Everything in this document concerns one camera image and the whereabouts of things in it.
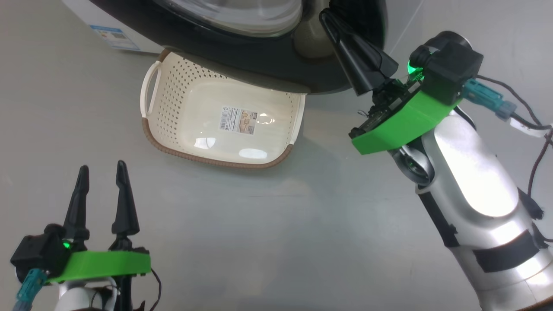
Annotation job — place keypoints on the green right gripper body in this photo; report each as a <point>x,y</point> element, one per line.
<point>402,125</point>

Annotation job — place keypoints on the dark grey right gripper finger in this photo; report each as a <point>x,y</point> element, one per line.
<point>356,73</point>
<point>376,58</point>

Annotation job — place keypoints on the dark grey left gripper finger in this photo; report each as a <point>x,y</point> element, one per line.
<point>77,216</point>
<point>125,216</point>

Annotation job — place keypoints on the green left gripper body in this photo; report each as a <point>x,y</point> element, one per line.
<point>103,263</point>

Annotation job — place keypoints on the glass washing machine door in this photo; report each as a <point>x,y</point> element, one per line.
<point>237,56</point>

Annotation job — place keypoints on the white washing machine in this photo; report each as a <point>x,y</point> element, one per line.
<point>86,13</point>

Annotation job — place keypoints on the cream plastic laundry basket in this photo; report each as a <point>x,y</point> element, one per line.
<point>207,125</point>

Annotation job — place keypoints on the basket product label sticker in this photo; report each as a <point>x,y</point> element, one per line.
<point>238,119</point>

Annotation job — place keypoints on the blue energy label sticker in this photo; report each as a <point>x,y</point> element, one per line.
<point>116,38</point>

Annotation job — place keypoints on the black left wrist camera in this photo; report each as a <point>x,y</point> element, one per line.
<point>36,250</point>

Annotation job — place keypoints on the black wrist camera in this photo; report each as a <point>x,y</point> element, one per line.
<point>449,71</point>
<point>36,250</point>

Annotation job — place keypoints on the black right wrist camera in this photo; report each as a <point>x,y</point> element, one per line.
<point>449,71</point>

